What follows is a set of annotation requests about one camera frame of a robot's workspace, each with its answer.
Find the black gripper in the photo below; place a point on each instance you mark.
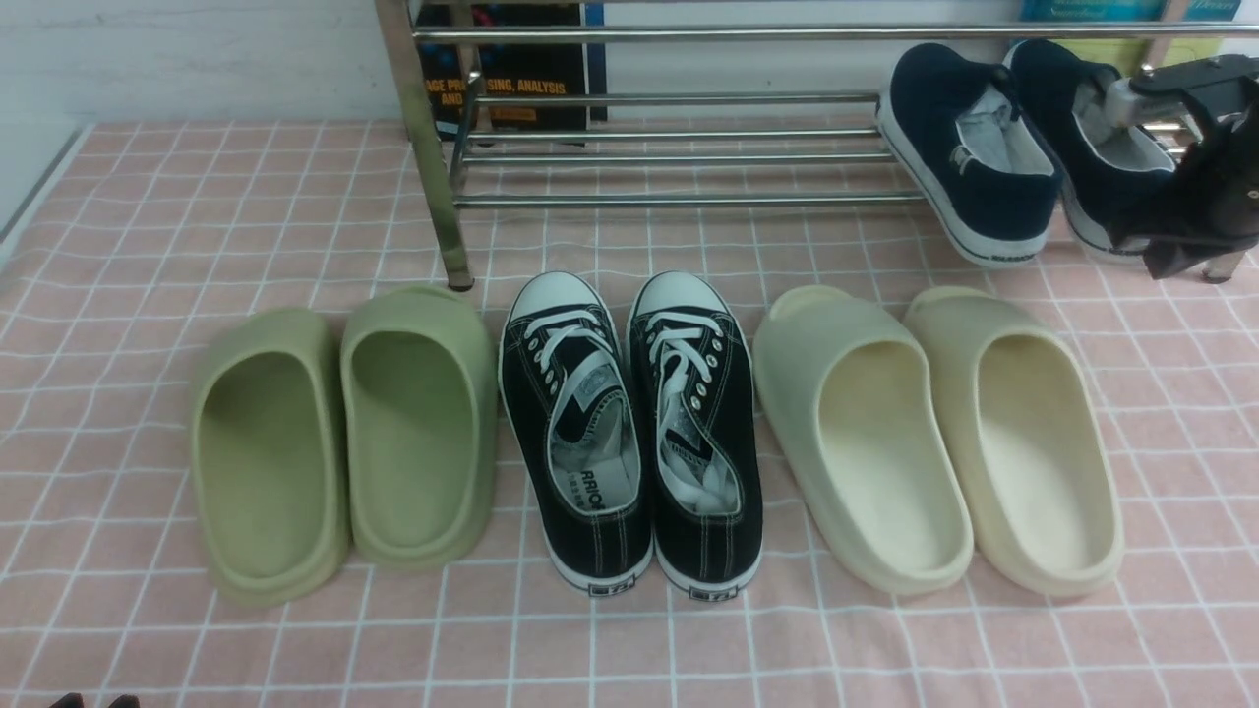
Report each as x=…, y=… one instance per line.
x=1207, y=213

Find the navy slip-on shoe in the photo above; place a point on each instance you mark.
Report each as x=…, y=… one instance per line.
x=1106, y=167
x=959, y=128

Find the silver metal shoe rack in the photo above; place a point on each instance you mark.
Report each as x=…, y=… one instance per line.
x=443, y=168

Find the teal and yellow book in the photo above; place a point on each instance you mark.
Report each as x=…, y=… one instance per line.
x=1131, y=53

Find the right cream foam slipper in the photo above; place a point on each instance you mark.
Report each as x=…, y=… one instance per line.
x=1016, y=416

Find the cream foam slipper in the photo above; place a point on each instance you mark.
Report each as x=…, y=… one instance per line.
x=1016, y=416
x=846, y=391

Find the left cream foam slipper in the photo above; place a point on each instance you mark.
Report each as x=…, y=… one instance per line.
x=846, y=391

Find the right black canvas sneaker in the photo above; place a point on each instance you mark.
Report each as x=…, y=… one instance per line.
x=690, y=375

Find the black canvas sneaker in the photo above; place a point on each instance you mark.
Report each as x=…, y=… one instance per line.
x=562, y=380
x=690, y=375

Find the left black canvas sneaker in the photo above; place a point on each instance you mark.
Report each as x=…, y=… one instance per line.
x=562, y=380

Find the black book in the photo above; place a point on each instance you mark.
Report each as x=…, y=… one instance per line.
x=517, y=69

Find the right green foam slipper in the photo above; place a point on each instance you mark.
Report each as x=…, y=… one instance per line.
x=420, y=395

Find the green foam slipper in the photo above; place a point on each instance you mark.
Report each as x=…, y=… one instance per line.
x=268, y=457
x=420, y=395

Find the left green foam slipper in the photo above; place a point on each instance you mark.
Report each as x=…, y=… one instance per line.
x=268, y=457

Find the pink checkered tablecloth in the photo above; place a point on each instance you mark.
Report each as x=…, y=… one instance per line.
x=150, y=238

